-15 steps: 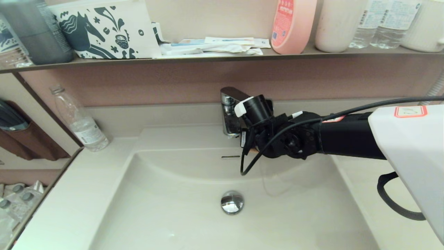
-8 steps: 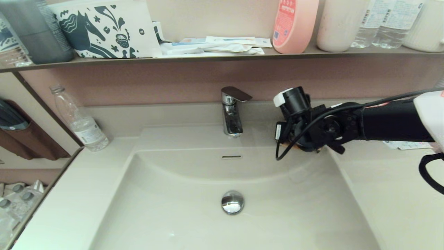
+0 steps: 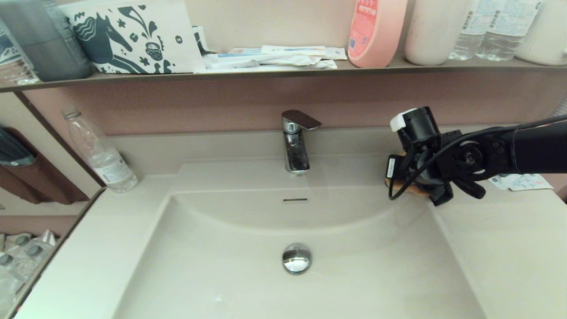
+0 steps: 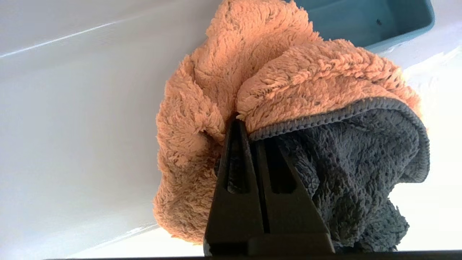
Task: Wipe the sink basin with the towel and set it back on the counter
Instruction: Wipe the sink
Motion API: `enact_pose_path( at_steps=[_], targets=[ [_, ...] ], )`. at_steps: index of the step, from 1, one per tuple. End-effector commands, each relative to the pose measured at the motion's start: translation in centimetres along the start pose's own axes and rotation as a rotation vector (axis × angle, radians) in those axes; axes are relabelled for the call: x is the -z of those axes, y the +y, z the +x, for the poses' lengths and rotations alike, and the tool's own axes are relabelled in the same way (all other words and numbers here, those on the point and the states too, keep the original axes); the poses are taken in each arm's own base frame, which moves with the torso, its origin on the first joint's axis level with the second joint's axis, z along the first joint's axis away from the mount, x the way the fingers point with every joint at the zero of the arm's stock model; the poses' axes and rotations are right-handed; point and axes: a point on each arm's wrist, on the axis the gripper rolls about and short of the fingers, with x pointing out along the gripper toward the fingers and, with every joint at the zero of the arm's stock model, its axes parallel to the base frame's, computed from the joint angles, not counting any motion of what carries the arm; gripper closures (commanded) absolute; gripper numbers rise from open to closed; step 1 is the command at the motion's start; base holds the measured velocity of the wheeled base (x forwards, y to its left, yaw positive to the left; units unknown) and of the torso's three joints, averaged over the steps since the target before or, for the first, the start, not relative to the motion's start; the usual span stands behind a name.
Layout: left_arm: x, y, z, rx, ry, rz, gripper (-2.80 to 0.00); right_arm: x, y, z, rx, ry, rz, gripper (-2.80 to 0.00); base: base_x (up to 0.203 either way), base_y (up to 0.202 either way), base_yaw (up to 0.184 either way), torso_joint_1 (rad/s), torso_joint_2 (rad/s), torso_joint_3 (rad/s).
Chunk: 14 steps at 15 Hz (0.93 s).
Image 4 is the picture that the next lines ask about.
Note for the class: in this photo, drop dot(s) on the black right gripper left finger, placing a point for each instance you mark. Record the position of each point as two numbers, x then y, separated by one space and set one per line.
234 216

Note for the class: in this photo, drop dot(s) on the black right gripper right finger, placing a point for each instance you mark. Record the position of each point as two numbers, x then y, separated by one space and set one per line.
292 216

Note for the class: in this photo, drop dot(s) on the orange grey fluffy cloth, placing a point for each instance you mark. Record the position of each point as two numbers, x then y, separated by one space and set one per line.
288 90

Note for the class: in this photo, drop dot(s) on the blue soap dish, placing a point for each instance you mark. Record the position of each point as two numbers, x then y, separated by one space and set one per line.
368 21

